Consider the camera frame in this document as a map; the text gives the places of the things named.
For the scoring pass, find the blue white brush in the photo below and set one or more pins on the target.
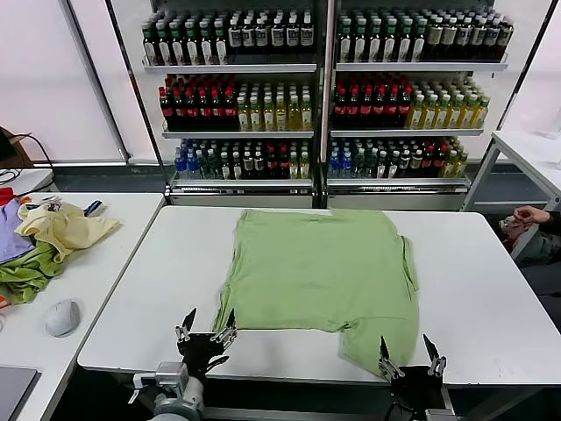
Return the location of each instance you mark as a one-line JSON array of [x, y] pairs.
[[94, 207]]

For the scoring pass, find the orange white cloth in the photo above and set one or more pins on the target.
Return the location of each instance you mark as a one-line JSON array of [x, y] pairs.
[[3, 302]]

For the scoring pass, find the person hand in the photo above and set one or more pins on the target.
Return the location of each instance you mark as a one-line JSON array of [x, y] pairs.
[[531, 215]]

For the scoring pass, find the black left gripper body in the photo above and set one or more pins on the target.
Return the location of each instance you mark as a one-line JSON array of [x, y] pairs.
[[199, 351]]

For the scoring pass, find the small clear green bottle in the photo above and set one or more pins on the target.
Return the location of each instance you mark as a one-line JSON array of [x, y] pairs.
[[203, 166], [214, 166], [359, 166], [371, 166]]

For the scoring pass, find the grey laptop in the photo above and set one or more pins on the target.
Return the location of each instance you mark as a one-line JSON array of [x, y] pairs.
[[15, 390]]

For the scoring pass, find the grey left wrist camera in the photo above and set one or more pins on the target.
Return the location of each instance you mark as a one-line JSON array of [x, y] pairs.
[[171, 375]]

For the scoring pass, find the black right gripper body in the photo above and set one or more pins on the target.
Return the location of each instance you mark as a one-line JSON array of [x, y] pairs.
[[416, 386]]

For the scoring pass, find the beige label dark bottle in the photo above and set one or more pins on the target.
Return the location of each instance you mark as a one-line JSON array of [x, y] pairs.
[[434, 37], [477, 37], [506, 37], [448, 37], [492, 37], [463, 37]]

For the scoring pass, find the cardboard box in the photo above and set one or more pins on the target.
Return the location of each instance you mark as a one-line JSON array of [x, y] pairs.
[[22, 151]]

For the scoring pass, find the small red cap cola bottle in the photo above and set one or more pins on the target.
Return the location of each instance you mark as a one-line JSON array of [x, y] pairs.
[[428, 164], [440, 164], [271, 166], [283, 166]]

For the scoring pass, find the green t-shirt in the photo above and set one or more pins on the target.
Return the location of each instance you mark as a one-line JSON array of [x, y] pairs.
[[315, 272]]

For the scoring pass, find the small blue water bottle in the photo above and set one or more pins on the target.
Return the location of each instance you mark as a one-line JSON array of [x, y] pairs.
[[334, 166], [191, 166], [346, 166], [179, 166]]

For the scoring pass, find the white metal frame table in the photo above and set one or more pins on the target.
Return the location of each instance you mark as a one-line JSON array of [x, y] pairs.
[[521, 147]]

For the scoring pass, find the white computer mouse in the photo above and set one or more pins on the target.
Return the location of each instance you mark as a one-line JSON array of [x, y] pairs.
[[63, 318]]

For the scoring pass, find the small white cap dark bottle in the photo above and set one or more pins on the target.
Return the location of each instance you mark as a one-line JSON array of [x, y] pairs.
[[416, 164], [248, 166], [236, 166], [225, 166], [404, 164], [259, 166]]

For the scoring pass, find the small yellow juice bottle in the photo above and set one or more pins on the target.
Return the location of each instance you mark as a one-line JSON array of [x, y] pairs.
[[462, 166], [451, 166], [304, 166], [294, 166]]

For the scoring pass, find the red garment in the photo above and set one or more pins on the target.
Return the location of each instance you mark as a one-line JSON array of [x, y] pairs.
[[5, 196]]

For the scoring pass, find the pale yellow garment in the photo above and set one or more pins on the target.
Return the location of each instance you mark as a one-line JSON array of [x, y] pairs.
[[70, 228]]

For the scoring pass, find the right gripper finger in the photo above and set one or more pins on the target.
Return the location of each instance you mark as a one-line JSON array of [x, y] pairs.
[[385, 359], [436, 359]]

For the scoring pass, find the red white packet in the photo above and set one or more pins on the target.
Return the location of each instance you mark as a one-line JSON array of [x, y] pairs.
[[510, 232]]

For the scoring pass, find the printed garment tag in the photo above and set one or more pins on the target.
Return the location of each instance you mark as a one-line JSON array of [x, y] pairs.
[[53, 204]]

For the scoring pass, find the small white label bottle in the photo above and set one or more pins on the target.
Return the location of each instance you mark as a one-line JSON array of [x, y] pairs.
[[382, 166], [393, 166]]

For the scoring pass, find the grey drinks shelf unit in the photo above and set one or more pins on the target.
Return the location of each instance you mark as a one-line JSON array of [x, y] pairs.
[[416, 66], [228, 68]]

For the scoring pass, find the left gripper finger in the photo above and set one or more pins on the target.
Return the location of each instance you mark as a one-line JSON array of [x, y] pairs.
[[187, 324], [229, 326]]

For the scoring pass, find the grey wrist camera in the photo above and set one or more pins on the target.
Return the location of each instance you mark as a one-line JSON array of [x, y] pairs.
[[171, 375], [438, 414]]

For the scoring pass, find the green cap tea bottle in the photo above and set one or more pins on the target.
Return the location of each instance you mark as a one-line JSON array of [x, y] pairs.
[[221, 50], [345, 46], [151, 50], [389, 46], [207, 50], [360, 46], [165, 50], [418, 46], [404, 46], [374, 46], [193, 50], [179, 50]]

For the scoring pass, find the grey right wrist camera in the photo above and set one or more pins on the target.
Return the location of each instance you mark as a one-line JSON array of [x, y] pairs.
[[438, 414]]

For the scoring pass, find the olive green garment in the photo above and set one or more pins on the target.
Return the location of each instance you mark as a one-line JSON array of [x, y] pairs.
[[26, 274]]

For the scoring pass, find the person dark clothing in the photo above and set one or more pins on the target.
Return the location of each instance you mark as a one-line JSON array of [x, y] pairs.
[[548, 250]]

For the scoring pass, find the purple garment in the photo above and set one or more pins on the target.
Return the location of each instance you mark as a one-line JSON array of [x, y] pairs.
[[13, 237]]

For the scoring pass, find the chrome shelf post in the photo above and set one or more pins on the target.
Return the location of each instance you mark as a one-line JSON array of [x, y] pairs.
[[326, 109]]

